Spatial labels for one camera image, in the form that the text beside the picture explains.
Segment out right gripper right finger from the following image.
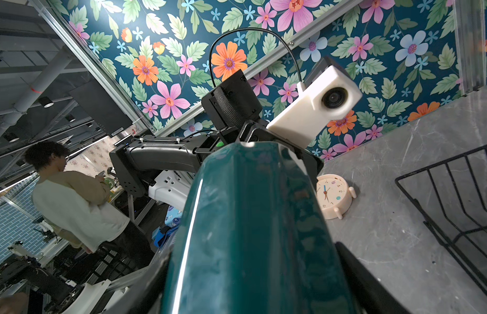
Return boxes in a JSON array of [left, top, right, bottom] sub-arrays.
[[335, 242, 410, 314]]

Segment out person in white shirt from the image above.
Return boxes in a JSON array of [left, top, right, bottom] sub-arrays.
[[25, 141, 154, 268]]

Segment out dark green mug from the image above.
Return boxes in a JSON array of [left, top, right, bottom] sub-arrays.
[[160, 142, 360, 314]]

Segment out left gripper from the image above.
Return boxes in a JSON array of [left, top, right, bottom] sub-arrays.
[[216, 120, 323, 184]]

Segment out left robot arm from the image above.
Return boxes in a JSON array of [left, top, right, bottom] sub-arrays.
[[111, 71, 321, 222]]

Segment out pink alarm clock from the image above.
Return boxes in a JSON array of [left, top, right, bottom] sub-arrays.
[[316, 174, 357, 220]]

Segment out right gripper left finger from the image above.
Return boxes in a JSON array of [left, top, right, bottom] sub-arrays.
[[105, 244, 177, 313]]

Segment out black wire dish rack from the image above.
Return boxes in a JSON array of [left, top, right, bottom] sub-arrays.
[[395, 144, 487, 297]]

